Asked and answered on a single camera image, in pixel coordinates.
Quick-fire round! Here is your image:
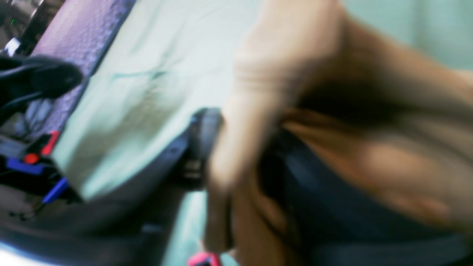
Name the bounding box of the purple patterned mat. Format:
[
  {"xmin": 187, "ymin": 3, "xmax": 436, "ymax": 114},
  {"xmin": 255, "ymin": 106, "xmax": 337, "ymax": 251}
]
[{"xmin": 30, "ymin": 0, "xmax": 135, "ymax": 137}]

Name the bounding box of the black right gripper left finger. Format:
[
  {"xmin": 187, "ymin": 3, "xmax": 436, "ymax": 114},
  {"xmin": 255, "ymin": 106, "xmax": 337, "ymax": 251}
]
[{"xmin": 1, "ymin": 108, "xmax": 222, "ymax": 266}]

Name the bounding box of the tan orange T-shirt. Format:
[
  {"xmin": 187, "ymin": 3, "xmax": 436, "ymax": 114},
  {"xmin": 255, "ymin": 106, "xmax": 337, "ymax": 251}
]
[{"xmin": 203, "ymin": 0, "xmax": 472, "ymax": 266}]

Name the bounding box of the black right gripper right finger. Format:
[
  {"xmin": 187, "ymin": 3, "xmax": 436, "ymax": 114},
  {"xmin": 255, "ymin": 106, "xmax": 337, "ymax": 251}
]
[{"xmin": 261, "ymin": 141, "xmax": 472, "ymax": 266}]

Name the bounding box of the light green table cloth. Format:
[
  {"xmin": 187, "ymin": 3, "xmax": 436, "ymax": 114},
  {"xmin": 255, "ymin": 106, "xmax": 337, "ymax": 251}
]
[{"xmin": 50, "ymin": 0, "xmax": 473, "ymax": 266}]

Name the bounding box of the blue clamp at middle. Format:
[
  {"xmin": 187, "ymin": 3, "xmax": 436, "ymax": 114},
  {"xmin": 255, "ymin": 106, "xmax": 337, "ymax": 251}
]
[{"xmin": 187, "ymin": 252, "xmax": 222, "ymax": 266}]

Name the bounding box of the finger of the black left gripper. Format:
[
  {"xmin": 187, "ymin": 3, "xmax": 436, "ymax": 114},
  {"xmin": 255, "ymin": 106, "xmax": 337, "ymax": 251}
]
[{"xmin": 0, "ymin": 55, "xmax": 84, "ymax": 111}]

